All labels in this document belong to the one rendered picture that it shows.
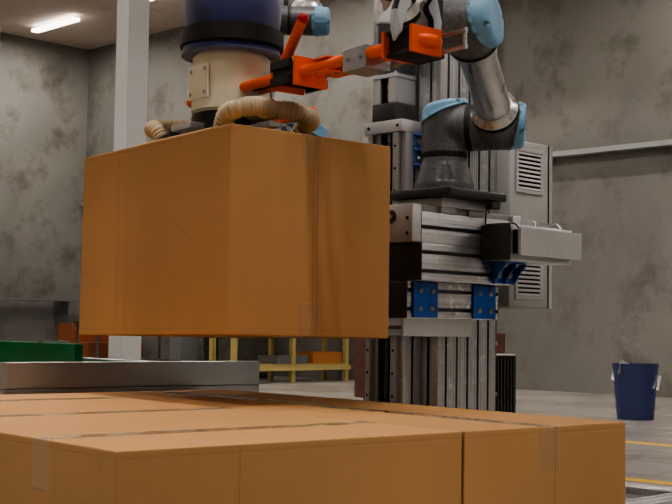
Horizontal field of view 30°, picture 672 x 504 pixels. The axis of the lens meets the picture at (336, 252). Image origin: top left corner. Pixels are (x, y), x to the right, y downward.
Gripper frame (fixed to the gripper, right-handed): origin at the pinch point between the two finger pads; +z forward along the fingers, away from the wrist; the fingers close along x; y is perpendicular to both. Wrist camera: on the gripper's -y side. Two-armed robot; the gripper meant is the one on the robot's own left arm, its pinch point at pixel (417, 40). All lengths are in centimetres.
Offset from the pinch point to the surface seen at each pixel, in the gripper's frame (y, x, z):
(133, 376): 99, -2, 62
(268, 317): 31, 9, 50
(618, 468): -27, -24, 75
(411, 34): -3.5, 4.6, 0.6
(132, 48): 381, -154, -100
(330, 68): 22.3, 2.2, 1.7
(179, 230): 48, 19, 33
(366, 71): 13.4, 0.6, 3.6
